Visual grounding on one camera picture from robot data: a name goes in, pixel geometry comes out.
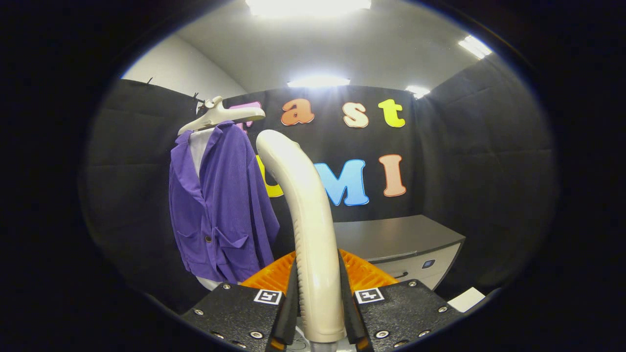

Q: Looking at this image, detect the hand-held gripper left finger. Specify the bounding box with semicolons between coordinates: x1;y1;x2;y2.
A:
181;250;299;352

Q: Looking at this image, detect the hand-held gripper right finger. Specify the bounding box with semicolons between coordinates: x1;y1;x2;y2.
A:
338;248;463;352

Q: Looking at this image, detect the purple corduroy jacket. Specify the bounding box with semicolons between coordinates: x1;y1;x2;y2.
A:
169;121;280;284

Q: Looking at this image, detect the white garment steamer head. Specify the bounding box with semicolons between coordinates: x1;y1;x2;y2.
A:
256;129;347;344

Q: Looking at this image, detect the white clothes hanger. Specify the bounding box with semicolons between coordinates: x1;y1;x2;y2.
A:
177;96;266;136

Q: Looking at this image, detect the white paper sheet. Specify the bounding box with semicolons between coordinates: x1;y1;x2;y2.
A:
447;287;486;313

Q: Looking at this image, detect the grey cabinet with dark top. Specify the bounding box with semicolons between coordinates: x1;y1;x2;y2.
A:
333;214;466;291

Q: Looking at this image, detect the rectangular ceiling light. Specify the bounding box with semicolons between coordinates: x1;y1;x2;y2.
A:
458;35;493;59

